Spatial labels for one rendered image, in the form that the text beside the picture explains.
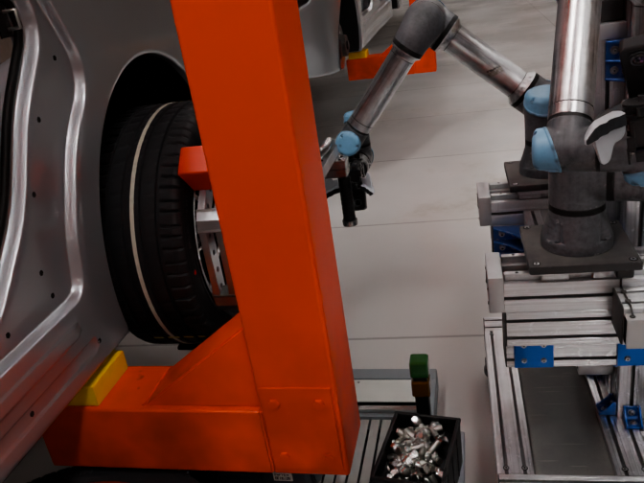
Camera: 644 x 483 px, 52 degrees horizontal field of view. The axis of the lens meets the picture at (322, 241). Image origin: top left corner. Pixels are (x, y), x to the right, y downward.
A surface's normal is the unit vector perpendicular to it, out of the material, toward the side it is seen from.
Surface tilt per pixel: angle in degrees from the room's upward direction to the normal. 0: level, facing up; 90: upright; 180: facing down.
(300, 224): 90
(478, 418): 0
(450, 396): 0
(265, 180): 90
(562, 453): 0
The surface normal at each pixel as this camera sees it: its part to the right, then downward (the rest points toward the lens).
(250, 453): -0.19, 0.42
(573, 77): -0.32, -0.30
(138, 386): -0.15, -0.91
